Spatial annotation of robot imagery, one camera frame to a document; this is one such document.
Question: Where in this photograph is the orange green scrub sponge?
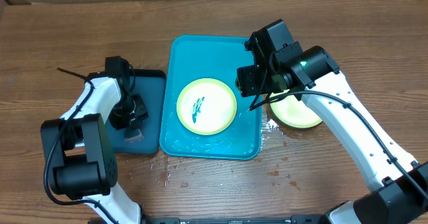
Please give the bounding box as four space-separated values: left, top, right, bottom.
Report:
124 127 144 142

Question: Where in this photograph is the yellow-green plate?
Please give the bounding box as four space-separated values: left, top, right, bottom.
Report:
177 78 237 136
270 96 322 129

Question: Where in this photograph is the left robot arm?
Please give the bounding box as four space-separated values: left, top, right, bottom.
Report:
40 70 148 224

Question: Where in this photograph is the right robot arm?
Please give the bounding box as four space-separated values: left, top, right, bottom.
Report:
235 41 427 223

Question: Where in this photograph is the black plastic tray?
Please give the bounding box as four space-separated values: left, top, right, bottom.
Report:
106 69 166 154

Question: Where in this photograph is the teal plastic tray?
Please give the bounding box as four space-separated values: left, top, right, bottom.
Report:
160 35 261 160

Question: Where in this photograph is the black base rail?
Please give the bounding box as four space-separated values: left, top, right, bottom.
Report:
87 213 335 224

